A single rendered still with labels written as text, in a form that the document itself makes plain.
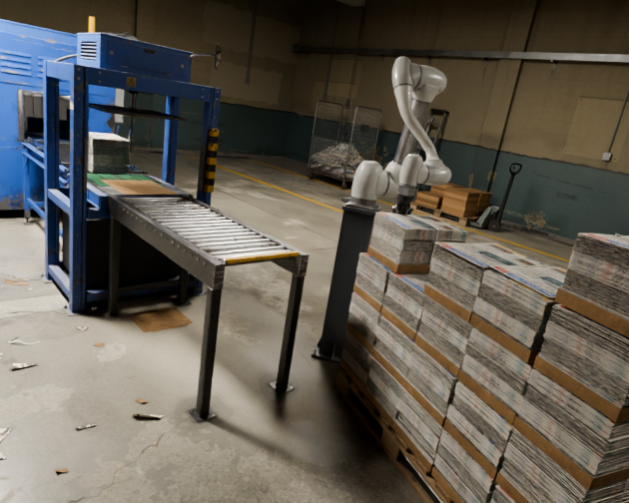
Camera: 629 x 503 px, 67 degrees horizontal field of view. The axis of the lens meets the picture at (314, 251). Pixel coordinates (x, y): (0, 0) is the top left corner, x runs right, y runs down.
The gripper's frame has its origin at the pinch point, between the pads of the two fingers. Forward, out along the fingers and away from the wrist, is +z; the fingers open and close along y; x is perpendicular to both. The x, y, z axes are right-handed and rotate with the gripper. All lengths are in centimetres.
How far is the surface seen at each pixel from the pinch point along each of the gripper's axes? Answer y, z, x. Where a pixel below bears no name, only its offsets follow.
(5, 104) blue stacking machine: -225, -9, 334
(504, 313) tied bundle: -19, -1, -98
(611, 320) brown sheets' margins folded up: -19, -16, -132
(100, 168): -144, 16, 192
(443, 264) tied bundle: -19, -5, -62
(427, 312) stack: -18, 18, -59
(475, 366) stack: -19, 24, -92
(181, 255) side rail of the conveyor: -109, 23, 19
